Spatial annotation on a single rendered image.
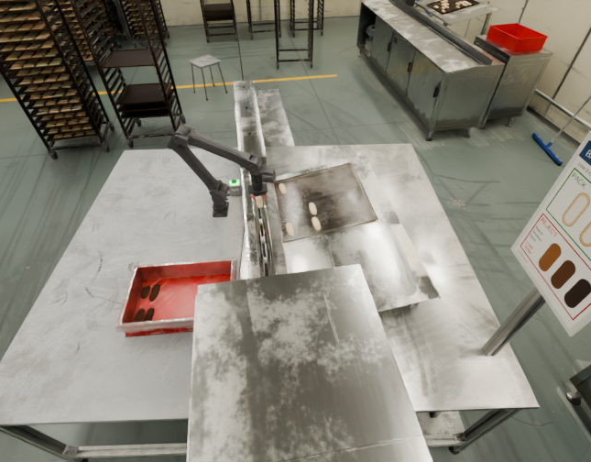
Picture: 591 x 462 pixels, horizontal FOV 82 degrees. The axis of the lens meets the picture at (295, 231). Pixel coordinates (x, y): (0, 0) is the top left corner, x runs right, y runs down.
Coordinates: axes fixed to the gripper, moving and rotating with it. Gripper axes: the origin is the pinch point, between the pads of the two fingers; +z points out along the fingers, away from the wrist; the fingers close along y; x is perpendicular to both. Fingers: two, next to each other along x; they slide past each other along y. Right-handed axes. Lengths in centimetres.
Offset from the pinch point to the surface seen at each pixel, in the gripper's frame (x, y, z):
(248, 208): 2.6, -6.5, 7.0
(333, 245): -39, 33, 1
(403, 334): -84, 53, 12
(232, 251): -24.9, -17.5, 11.2
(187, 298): -51, -39, 11
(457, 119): 179, 235, 67
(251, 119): 96, 2, 1
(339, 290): -89, 20, -36
